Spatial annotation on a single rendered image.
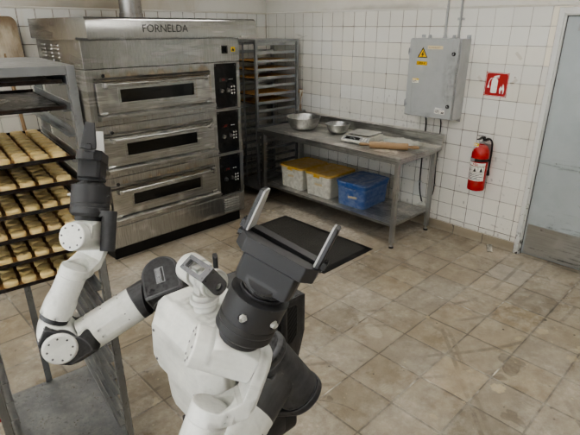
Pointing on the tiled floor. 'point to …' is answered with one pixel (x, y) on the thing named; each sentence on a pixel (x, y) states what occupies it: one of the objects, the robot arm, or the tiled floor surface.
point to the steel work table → (393, 211)
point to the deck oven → (157, 117)
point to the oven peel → (10, 45)
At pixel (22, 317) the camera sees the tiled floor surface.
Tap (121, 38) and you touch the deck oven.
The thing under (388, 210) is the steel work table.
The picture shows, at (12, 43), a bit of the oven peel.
